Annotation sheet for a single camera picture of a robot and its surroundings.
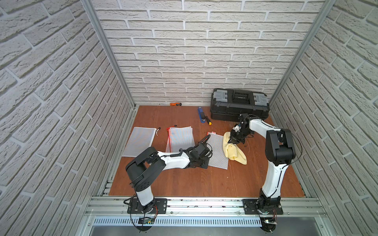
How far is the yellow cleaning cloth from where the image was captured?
894 mm

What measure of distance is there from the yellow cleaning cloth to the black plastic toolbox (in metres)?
0.18

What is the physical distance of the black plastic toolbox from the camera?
99 cm
